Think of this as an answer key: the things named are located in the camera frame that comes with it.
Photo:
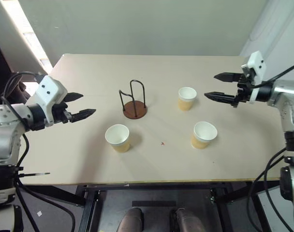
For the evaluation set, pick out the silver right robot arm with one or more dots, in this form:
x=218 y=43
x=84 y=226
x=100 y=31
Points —
x=288 y=116

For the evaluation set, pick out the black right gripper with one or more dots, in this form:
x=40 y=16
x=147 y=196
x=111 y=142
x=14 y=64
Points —
x=243 y=91

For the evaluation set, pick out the black metal table frame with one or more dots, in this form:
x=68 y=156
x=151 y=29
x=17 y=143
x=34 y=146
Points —
x=151 y=193

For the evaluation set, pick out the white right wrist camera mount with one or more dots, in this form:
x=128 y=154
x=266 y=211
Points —
x=256 y=72

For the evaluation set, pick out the yellow paper cup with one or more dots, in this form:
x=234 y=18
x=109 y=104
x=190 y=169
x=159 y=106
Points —
x=203 y=136
x=187 y=98
x=118 y=140

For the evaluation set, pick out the dark rounded robot foot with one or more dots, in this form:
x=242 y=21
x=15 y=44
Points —
x=131 y=221
x=189 y=221

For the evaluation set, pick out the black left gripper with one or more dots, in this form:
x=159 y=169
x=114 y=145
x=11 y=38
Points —
x=60 y=112

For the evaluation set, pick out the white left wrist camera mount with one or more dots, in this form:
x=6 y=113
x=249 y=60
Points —
x=50 y=93

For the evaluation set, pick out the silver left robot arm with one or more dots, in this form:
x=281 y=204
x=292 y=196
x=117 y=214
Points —
x=4 y=135

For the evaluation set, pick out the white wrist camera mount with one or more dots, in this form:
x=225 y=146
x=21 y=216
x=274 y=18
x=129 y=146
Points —
x=50 y=93
x=256 y=72

